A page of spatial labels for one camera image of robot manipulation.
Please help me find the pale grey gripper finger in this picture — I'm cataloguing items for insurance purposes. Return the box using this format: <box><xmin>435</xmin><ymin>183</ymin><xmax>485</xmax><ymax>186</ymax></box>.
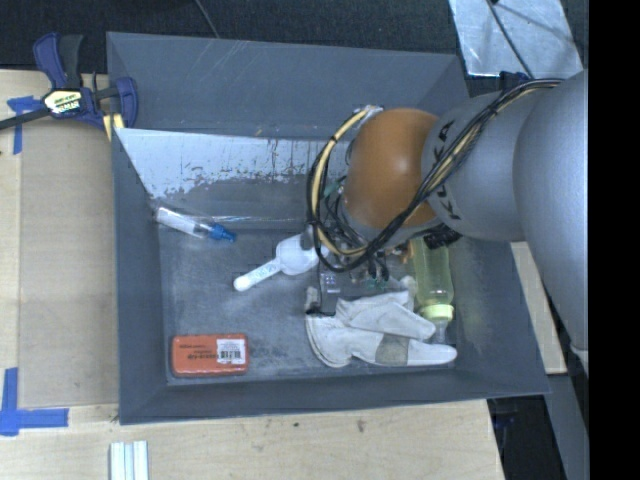
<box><xmin>318</xmin><ymin>270</ymin><xmax>352</xmax><ymax>316</ymax></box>

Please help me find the white plastic scoop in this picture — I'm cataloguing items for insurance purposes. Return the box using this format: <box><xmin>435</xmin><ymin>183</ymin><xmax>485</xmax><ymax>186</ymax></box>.
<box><xmin>232</xmin><ymin>232</ymin><xmax>332</xmax><ymax>293</ymax></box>

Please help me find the white cloth glove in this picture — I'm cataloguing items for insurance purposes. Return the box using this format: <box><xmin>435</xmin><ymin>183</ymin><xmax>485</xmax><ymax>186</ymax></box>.
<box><xmin>303</xmin><ymin>285</ymin><xmax>459</xmax><ymax>370</ymax></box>

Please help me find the clear bottle with yellow liquid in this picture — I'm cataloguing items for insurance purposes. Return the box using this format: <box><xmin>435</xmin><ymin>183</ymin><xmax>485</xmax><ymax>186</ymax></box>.
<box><xmin>408</xmin><ymin>236</ymin><xmax>457</xmax><ymax>345</ymax></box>

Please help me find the orange flat block with label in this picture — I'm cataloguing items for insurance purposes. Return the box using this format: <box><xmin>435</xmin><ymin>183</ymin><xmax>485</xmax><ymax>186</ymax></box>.
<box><xmin>170</xmin><ymin>332</ymin><xmax>251</xmax><ymax>379</ymax></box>

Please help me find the clear syringe with blue tip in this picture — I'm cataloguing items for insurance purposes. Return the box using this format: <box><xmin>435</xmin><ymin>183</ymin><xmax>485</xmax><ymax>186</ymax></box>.
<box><xmin>154</xmin><ymin>205</ymin><xmax>238</xmax><ymax>244</ymax></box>

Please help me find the grey metal bin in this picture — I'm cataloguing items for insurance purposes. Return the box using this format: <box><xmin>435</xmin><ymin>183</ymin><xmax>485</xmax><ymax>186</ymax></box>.
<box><xmin>105</xmin><ymin>31</ymin><xmax>552</xmax><ymax>426</ymax></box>

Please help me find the pale wood flat board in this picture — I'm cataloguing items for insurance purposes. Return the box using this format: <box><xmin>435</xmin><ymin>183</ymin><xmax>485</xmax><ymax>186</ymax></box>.
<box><xmin>16</xmin><ymin>117</ymin><xmax>122</xmax><ymax>410</ymax></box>

